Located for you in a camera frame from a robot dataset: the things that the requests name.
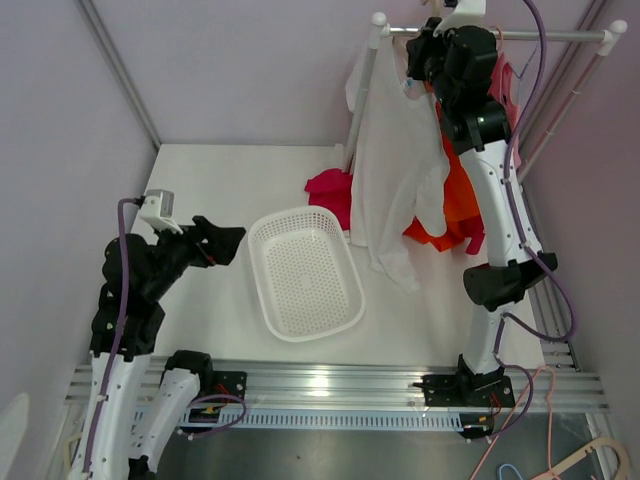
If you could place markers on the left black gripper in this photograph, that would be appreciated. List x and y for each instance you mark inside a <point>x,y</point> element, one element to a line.
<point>221,241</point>

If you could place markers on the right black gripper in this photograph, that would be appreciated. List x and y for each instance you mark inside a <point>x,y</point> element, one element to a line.
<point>421,45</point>

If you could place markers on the white t shirt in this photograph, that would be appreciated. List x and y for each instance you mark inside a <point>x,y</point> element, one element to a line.
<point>400,168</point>

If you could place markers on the orange t shirt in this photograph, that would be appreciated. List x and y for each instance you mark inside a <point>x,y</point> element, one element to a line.
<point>446,213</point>

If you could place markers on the beige hanger of white shirt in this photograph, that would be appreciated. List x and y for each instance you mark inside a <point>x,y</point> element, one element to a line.
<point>436,7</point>

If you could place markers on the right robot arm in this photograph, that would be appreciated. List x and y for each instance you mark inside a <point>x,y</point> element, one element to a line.
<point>457,62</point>

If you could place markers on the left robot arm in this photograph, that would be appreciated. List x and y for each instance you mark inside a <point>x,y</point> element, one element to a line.
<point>113,445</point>

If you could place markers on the pink hanger on rack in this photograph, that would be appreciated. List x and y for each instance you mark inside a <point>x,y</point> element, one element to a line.
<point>499,35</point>

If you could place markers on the magenta t shirt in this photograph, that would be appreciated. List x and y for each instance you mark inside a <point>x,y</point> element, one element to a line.
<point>331,189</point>

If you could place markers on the blue hanger on floor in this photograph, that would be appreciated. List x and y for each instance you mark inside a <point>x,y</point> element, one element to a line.
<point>508,472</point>

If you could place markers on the metal clothes rack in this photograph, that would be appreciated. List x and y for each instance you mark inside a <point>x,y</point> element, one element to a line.
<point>605,39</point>

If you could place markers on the white perforated plastic basket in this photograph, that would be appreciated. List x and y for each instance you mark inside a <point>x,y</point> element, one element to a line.
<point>306,279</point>

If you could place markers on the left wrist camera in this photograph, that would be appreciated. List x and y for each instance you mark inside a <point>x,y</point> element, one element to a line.
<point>157,211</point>

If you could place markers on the blue wire hanger on rack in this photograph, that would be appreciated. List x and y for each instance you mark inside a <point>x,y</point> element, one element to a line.
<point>524,64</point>

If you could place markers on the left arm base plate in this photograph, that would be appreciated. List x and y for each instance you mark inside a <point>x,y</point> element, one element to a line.
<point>224,398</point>

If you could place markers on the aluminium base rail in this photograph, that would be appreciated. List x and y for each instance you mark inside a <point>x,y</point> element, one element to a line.
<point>294,395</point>

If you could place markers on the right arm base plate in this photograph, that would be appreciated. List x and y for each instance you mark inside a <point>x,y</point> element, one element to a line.
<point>491,393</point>

